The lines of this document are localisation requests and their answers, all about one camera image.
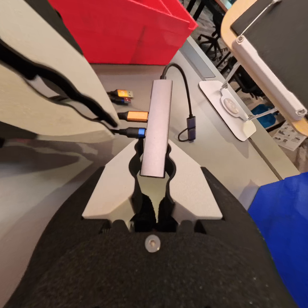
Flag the red plastic bin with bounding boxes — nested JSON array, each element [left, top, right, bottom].
[[47, 0, 198, 65]]

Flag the teal bag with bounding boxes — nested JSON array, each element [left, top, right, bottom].
[[250, 104, 280, 129]]

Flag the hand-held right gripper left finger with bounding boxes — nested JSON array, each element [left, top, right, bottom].
[[82, 139, 157, 232]]

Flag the black cable blue plugs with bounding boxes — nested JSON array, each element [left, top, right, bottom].
[[107, 96, 147, 139]]

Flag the printed paper sheet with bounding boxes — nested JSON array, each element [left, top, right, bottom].
[[273, 120, 308, 152]]

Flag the blue plastic bin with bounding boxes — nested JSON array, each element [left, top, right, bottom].
[[248, 172, 308, 308]]

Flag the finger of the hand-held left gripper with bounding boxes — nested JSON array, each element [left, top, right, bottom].
[[0, 0, 119, 128], [0, 65, 115, 138]]

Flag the grey USB hub with cable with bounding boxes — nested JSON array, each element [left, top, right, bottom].
[[140, 63, 197, 179]]

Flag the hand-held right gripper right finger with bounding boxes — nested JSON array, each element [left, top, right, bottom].
[[158, 140, 223, 232]]

